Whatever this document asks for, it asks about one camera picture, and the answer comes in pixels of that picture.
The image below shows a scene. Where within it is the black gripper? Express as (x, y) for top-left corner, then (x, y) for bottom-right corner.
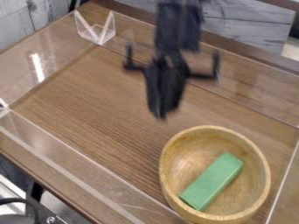
(123, 0), (222, 120)

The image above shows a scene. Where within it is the green rectangular block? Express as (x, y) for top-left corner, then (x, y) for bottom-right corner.
(179, 152), (245, 212)

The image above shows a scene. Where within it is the brown wooden bowl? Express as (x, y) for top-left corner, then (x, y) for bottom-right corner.
(159, 125), (272, 224)

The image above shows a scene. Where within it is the black table leg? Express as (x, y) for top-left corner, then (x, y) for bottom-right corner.
(26, 181), (45, 219)

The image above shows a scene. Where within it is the clear acrylic corner bracket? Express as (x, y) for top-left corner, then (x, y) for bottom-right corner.
(74, 10), (117, 46)

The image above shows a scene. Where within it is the clear acrylic tray wall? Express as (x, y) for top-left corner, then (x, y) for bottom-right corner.
(0, 99), (190, 224)

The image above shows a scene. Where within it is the black cable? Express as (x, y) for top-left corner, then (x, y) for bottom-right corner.
(0, 198), (41, 224)

